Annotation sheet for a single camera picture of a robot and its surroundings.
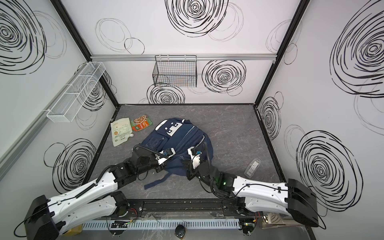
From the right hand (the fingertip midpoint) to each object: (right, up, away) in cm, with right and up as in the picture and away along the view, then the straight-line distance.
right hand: (180, 162), depth 72 cm
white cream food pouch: (-45, +12, +32) cm, 57 cm away
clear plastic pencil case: (+41, -8, +14) cm, 44 cm away
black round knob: (+1, -24, -12) cm, 27 cm away
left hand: (-5, +4, +4) cm, 8 cm away
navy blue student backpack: (-2, +12, +17) cm, 21 cm away
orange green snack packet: (-32, +18, +36) cm, 52 cm away
